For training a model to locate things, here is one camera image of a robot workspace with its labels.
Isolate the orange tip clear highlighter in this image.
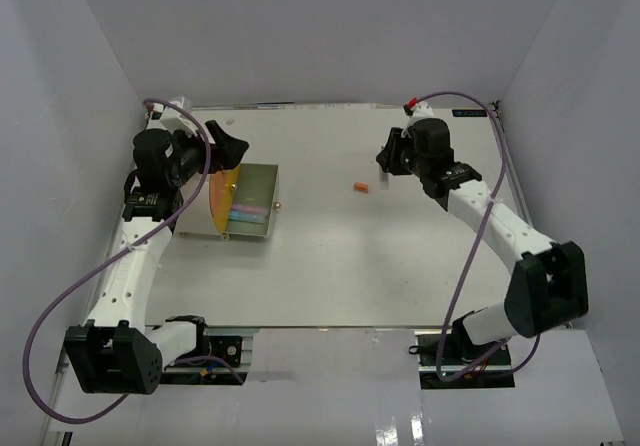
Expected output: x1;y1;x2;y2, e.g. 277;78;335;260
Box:
379;169;390;190

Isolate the black label sticker right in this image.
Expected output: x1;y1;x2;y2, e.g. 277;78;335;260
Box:
451;109;488;118

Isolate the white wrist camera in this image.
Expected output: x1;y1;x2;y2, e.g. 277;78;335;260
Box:
144;100;198;137
403;98;436;126

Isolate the orange drawer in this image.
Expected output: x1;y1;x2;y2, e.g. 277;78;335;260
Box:
209;166;240;220

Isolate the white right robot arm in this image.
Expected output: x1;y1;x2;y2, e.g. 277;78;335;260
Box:
376;118;589;365

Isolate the light blue highlighter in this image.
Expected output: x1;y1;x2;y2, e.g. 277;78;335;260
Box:
229;210;268;224

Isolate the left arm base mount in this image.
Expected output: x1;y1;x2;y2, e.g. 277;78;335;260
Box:
160;327;258;386

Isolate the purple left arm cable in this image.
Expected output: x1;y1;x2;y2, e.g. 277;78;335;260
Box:
22;97;214;425

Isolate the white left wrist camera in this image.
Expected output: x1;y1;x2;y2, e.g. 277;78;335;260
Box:
144;100;198;137

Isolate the yellow bottom drawer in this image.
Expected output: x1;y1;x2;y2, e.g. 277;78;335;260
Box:
210;201;232;236

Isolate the small orange eraser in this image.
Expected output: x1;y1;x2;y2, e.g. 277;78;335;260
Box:
353;182;369;192

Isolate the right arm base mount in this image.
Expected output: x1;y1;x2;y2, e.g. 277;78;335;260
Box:
408;332;515;390

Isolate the pink highlighter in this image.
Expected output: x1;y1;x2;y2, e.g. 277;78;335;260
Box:
232;205;270;216

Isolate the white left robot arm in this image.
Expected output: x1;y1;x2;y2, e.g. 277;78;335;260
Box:
64;120;249;395

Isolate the white round drawer organizer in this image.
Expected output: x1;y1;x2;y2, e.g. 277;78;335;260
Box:
174;177;220;236

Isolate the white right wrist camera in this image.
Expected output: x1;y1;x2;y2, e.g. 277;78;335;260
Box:
403;98;436;126

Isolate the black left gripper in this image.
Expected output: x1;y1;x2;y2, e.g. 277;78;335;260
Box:
167;121;249;188

